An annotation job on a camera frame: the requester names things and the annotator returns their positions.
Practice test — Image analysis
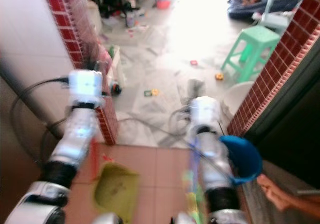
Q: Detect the person's bare hand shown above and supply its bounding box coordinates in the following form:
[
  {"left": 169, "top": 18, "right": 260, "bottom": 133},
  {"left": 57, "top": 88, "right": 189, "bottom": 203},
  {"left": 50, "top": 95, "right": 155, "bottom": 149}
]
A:
[{"left": 256, "top": 174, "right": 289, "bottom": 211}]

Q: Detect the multicoloured broom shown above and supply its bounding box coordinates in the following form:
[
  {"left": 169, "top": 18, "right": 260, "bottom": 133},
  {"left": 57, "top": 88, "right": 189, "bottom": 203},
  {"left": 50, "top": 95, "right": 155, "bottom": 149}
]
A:
[{"left": 181, "top": 138, "right": 204, "bottom": 224}]

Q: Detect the green dustpan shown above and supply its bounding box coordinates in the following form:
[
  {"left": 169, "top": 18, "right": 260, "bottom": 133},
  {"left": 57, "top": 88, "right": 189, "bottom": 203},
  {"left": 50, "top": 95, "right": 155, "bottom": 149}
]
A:
[{"left": 93, "top": 163, "right": 141, "bottom": 223}]

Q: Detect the blue plastic bucket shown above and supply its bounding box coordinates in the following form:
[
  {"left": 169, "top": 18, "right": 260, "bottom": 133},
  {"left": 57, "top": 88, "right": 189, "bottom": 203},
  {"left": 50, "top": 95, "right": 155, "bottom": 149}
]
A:
[{"left": 218, "top": 135, "right": 264, "bottom": 186}]

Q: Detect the white round basin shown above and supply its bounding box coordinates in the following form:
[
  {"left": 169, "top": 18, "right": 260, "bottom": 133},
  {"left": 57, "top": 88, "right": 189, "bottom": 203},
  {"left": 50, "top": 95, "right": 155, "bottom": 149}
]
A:
[{"left": 222, "top": 81, "right": 255, "bottom": 116}]

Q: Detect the green plastic stool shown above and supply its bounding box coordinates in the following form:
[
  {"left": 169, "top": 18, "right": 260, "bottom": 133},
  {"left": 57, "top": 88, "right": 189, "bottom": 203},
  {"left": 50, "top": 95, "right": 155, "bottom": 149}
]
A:
[{"left": 220, "top": 25, "right": 281, "bottom": 84}]

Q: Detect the green and yellow toy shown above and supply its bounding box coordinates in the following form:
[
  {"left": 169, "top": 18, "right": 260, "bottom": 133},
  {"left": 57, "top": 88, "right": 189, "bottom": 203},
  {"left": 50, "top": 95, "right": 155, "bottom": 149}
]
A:
[{"left": 143, "top": 88, "right": 160, "bottom": 97}]

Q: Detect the dark blue mattress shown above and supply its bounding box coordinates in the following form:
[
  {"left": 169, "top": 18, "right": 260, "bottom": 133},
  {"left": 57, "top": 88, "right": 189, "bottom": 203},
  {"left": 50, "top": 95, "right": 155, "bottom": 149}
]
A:
[{"left": 227, "top": 0, "right": 302, "bottom": 20}]

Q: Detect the red plastic bowl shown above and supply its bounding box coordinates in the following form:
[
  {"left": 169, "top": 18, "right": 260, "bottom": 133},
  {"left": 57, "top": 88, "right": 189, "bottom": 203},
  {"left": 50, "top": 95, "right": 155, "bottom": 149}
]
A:
[{"left": 155, "top": 0, "right": 172, "bottom": 10}]

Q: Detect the grey tin can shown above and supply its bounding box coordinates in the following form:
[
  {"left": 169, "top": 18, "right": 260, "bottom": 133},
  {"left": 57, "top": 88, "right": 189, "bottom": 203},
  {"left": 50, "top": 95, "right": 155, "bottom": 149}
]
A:
[{"left": 124, "top": 11, "right": 136, "bottom": 29}]

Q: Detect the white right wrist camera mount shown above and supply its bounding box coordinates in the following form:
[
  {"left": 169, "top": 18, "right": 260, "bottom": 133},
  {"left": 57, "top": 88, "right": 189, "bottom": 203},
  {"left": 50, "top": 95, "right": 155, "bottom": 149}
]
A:
[{"left": 188, "top": 96, "right": 221, "bottom": 130}]

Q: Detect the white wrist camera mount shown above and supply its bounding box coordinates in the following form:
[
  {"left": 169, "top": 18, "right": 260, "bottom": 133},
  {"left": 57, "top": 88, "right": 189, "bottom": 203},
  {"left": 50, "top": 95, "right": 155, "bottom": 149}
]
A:
[
  {"left": 67, "top": 70, "right": 106, "bottom": 108},
  {"left": 188, "top": 96, "right": 221, "bottom": 130}
]

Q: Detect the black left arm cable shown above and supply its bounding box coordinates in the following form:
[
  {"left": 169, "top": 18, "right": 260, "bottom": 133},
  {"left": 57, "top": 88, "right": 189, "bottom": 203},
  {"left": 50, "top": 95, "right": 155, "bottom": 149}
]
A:
[{"left": 9, "top": 77, "right": 71, "bottom": 137}]

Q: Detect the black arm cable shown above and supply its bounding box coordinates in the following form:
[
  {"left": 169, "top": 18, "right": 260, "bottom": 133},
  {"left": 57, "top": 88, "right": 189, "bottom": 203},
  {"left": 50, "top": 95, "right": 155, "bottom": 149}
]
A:
[
  {"left": 9, "top": 77, "right": 71, "bottom": 137},
  {"left": 116, "top": 107, "right": 193, "bottom": 139}
]

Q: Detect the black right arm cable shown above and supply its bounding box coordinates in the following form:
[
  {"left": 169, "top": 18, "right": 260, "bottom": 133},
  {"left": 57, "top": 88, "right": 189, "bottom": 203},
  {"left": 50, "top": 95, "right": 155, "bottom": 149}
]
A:
[{"left": 116, "top": 107, "right": 193, "bottom": 139}]

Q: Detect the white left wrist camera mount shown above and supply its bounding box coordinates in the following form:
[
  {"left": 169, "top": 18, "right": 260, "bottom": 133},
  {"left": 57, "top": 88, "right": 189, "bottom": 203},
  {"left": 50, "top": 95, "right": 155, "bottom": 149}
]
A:
[{"left": 67, "top": 70, "right": 106, "bottom": 108}]

